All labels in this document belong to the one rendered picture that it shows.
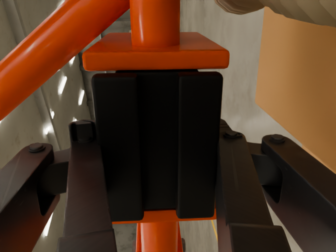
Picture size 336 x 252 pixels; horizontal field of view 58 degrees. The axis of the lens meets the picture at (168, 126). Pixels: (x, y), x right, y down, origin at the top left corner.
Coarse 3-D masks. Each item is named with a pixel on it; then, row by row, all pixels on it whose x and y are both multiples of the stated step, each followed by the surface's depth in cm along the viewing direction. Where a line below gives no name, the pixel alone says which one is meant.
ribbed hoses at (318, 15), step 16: (224, 0) 18; (240, 0) 17; (256, 0) 17; (272, 0) 11; (288, 0) 10; (304, 0) 9; (320, 0) 8; (288, 16) 11; (304, 16) 10; (320, 16) 9
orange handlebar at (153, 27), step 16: (144, 0) 12; (160, 0) 12; (176, 0) 13; (144, 16) 12; (160, 16) 12; (176, 16) 13; (144, 32) 13; (160, 32) 13; (176, 32) 13; (144, 224) 17; (160, 224) 16; (176, 224) 17; (144, 240) 17; (160, 240) 17; (176, 240) 18
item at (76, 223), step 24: (72, 144) 12; (96, 144) 12; (72, 168) 11; (96, 168) 10; (72, 192) 9; (96, 192) 9; (72, 216) 8; (96, 216) 8; (72, 240) 6; (96, 240) 6
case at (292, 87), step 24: (264, 24) 34; (288, 24) 29; (312, 24) 24; (264, 48) 35; (288, 48) 29; (312, 48) 24; (264, 72) 35; (288, 72) 29; (312, 72) 25; (264, 96) 35; (288, 96) 29; (312, 96) 25; (288, 120) 29; (312, 120) 25; (312, 144) 25
